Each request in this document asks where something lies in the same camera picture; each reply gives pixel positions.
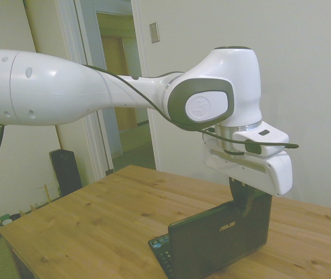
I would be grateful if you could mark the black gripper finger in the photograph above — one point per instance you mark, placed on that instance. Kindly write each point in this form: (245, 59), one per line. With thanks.
(248, 200)
(237, 193)

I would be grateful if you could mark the wooden stick rack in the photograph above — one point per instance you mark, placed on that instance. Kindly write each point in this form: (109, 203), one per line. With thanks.
(47, 197)

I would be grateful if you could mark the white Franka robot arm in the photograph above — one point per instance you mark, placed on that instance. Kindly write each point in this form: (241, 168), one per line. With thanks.
(52, 90)

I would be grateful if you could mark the wooden door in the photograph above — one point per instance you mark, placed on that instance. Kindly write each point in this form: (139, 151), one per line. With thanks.
(116, 87)

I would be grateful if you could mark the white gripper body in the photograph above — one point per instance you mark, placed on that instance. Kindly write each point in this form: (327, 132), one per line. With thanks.
(280, 174)

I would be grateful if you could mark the black Asus laptop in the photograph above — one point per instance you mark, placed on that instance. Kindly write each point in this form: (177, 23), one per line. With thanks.
(217, 247)

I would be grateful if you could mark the black tower speaker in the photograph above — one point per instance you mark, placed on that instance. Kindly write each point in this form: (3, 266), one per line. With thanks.
(66, 174)

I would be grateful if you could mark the green and white cup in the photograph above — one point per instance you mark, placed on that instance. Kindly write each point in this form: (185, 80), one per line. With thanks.
(5, 220)

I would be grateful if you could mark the metal light switch plate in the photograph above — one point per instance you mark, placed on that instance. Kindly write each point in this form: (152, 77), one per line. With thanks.
(154, 32)

